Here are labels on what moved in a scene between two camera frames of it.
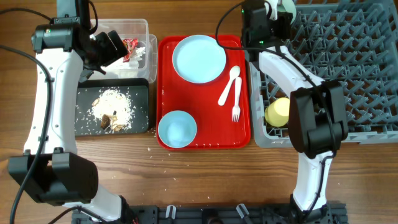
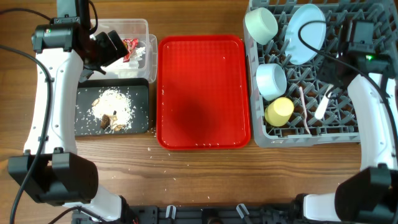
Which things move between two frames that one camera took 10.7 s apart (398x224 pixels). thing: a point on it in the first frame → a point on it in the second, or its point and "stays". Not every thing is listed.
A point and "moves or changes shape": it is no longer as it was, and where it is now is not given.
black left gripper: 112,54 stays
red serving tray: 221,108 stays
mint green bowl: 289,6 moves or changes shape
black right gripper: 286,19 → 333,73
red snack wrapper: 130,45 stays
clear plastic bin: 142,60 stays
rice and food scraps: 112,110 stays
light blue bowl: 177,129 → 271,80
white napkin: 135,56 stays
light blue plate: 199,59 → 296,51
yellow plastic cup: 277,113 stays
